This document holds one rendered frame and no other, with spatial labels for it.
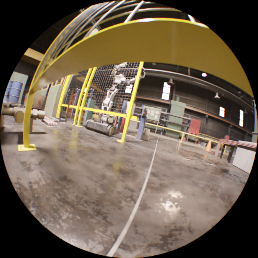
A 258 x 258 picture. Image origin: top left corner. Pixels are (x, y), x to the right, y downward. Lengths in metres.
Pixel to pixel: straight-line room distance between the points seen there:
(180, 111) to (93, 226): 10.08
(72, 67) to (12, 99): 4.57
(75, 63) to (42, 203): 0.41
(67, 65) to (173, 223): 0.54
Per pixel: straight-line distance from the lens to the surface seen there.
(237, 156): 2.64
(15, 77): 11.27
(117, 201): 0.42
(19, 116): 0.85
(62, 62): 0.17
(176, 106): 10.14
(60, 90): 3.25
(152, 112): 7.45
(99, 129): 1.72
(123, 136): 1.45
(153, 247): 0.36
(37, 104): 4.68
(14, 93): 4.71
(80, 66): 0.16
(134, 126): 7.32
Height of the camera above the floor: 0.32
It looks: 4 degrees down
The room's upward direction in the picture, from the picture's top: 13 degrees clockwise
